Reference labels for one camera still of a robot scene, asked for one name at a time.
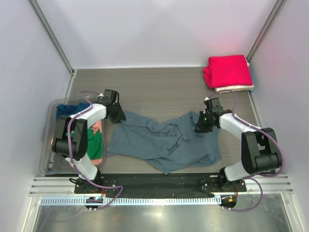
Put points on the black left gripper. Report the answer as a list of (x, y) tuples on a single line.
[(120, 115)]

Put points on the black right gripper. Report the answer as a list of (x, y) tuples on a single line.
[(200, 127)]

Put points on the grey blue t shirt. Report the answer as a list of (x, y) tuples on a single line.
[(168, 146)]

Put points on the clear plastic storage bin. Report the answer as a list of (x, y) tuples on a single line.
[(52, 163)]

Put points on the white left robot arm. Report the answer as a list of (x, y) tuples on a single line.
[(71, 138)]

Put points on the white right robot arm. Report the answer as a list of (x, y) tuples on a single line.
[(260, 151)]

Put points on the pink t shirt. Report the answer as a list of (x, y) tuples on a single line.
[(97, 127)]

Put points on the green t shirt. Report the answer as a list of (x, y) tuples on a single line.
[(94, 144)]

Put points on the folded cream t shirt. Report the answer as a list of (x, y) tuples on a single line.
[(235, 88)]

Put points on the navy blue t shirt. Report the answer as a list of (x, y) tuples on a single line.
[(67, 110)]

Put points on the folded red t shirt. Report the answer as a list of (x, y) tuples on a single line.
[(207, 69)]

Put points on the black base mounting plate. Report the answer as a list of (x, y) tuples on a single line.
[(165, 186)]

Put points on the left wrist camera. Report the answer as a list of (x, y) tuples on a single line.
[(109, 97)]

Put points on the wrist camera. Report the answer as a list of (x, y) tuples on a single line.
[(212, 105), (109, 97)]

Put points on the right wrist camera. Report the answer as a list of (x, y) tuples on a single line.
[(212, 105)]

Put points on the white slotted cable duct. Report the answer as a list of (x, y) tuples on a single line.
[(88, 201)]

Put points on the left aluminium corner post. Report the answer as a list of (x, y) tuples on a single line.
[(52, 37)]

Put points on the aluminium corner post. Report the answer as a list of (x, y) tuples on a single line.
[(52, 37), (277, 7)]

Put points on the right aluminium corner post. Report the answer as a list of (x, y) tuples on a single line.
[(277, 7)]

